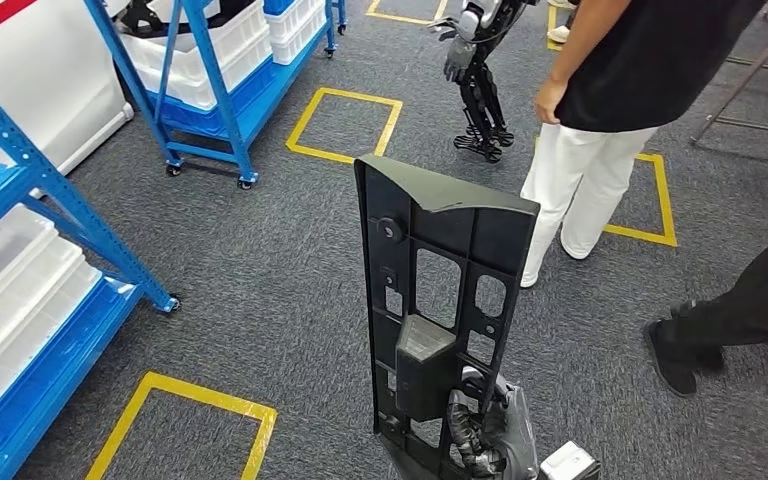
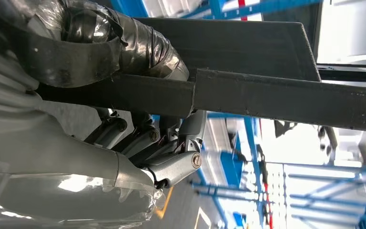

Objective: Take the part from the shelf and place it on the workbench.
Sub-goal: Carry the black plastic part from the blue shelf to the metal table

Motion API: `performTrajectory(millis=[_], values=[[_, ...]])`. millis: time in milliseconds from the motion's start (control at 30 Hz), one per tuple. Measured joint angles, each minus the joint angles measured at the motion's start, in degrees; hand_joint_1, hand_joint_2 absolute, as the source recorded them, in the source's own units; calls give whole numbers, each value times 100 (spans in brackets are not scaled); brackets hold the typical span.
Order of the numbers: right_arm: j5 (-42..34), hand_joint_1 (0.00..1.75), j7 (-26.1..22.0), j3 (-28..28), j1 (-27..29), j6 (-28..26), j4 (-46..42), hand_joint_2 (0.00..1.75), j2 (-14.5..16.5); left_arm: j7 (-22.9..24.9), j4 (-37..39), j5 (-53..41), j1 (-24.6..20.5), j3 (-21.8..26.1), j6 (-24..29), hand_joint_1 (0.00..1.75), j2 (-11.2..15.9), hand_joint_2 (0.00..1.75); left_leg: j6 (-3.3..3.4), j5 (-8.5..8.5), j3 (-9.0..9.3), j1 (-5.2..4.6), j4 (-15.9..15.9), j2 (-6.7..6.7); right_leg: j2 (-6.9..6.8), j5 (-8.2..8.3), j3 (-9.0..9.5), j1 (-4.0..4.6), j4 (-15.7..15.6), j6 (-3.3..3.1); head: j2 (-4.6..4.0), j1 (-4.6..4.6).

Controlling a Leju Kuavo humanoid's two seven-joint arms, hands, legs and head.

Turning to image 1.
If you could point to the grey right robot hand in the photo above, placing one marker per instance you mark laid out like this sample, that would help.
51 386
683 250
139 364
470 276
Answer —
516 430

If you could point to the bystander robot grey hand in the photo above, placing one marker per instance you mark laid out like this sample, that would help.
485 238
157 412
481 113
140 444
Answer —
458 58

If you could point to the person's hand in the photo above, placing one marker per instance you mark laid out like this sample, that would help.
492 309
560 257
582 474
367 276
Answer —
551 102

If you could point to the black plastic frame part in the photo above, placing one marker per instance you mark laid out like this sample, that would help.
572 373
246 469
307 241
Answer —
424 378

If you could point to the person's forearm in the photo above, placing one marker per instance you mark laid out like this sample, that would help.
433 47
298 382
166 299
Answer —
583 40

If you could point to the blue steel shelf rack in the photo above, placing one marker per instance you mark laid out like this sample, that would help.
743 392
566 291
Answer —
220 99
59 185

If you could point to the bystander humanoid robot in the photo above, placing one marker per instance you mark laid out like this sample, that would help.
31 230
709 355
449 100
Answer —
483 99

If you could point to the person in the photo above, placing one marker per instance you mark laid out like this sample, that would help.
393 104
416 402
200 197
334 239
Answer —
649 60
755 305

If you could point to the yellow floor tape square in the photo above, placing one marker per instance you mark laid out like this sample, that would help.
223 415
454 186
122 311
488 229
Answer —
357 97
192 392

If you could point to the white plastic bin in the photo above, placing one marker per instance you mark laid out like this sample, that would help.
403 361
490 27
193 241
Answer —
255 26
26 301
258 66
6 252
26 351
301 48
298 20

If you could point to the blue plastic bin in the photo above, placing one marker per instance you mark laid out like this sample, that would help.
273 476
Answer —
278 5
192 118

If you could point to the black plastic parts pile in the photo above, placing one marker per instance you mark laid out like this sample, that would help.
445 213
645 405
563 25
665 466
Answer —
139 20

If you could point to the white car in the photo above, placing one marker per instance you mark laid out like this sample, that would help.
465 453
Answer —
39 79

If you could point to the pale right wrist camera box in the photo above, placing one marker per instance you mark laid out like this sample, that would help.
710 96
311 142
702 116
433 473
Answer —
566 464

